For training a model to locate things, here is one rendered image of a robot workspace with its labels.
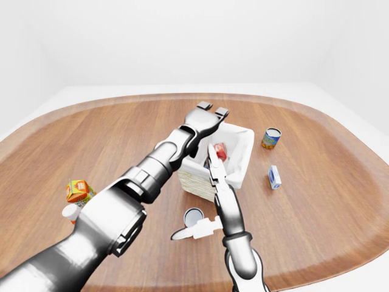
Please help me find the grey topped tin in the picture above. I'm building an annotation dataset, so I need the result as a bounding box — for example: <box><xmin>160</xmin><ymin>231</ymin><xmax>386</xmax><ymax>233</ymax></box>
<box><xmin>183</xmin><ymin>207</ymin><xmax>205</xmax><ymax>229</ymax></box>

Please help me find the blue and yellow tin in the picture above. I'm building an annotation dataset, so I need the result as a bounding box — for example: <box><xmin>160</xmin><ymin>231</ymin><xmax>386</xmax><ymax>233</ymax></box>
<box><xmin>261</xmin><ymin>127</ymin><xmax>283</xmax><ymax>150</ymax></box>

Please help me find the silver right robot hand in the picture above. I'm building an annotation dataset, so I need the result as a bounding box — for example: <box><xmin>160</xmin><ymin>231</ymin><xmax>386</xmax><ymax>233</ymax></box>
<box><xmin>170</xmin><ymin>143</ymin><xmax>246</xmax><ymax>242</ymax></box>

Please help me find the white bottle with orange base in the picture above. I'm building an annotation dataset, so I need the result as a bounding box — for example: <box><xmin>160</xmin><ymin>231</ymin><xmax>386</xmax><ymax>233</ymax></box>
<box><xmin>61</xmin><ymin>203</ymin><xmax>83</xmax><ymax>225</ymax></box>

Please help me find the orange juice carton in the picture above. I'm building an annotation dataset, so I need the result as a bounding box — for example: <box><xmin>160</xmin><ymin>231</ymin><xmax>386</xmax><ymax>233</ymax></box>
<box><xmin>65</xmin><ymin>178</ymin><xmax>98</xmax><ymax>204</ymax></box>

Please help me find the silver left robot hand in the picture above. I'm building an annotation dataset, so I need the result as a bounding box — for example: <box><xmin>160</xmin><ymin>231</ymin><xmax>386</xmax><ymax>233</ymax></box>
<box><xmin>182</xmin><ymin>102</ymin><xmax>231</xmax><ymax>147</ymax></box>

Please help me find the white and blue milk carton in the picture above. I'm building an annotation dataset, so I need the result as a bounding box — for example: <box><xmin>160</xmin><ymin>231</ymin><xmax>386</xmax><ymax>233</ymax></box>
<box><xmin>267</xmin><ymin>164</ymin><xmax>283</xmax><ymax>190</ymax></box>

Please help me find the red food packet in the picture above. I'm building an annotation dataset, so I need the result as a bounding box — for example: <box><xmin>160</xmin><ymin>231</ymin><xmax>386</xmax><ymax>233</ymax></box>
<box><xmin>213</xmin><ymin>142</ymin><xmax>229</xmax><ymax>162</ymax></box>

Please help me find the white lined woven basket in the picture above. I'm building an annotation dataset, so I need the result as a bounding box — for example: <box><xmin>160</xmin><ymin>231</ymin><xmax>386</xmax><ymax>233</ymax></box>
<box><xmin>176</xmin><ymin>121</ymin><xmax>255</xmax><ymax>203</ymax></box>

